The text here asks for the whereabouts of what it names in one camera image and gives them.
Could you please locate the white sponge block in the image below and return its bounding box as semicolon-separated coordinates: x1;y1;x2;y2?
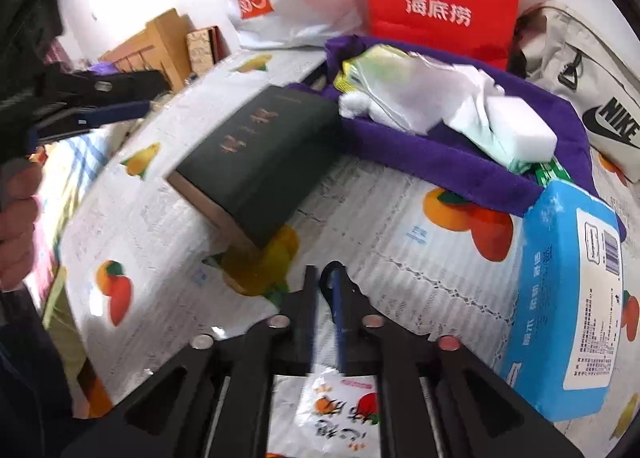
480;93;558;164

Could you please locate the dark green book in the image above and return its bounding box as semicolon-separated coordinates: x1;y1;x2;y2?
166;85;346;253

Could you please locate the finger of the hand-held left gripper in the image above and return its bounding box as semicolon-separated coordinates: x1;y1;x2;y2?
29;98;152;144
39;69;169;107

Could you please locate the white fruit print packet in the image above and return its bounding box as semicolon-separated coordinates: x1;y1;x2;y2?
267;372;382;458

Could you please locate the white sling bag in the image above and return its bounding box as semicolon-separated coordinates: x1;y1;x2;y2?
515;3;640;184

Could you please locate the red paper bag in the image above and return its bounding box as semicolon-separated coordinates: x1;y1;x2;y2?
360;0;523;72

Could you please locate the person's left hand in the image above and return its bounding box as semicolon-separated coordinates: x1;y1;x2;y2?
0;174;44;292

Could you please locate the green snack packet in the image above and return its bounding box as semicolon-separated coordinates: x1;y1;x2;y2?
530;161;573;187

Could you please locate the clear plastic wrapper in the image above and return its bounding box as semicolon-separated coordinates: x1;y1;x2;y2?
350;46;501;134

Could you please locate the blue tissue pack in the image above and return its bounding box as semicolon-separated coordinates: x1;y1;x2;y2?
500;178;627;423

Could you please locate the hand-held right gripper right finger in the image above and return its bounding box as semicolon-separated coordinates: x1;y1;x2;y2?
320;261;586;458

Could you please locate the dark olive cloth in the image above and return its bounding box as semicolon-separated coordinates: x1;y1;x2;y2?
42;265;101;419

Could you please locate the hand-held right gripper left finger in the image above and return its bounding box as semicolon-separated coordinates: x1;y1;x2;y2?
60;265;319;458

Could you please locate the checkered cloth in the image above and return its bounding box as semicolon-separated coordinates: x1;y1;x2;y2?
22;131;108;299

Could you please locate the white cotton wad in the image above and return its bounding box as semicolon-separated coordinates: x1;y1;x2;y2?
339;90;386;121

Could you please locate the small patterned box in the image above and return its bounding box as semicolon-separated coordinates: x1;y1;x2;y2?
186;26;228;76

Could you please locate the purple towel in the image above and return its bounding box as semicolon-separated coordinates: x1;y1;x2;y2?
287;35;627;234

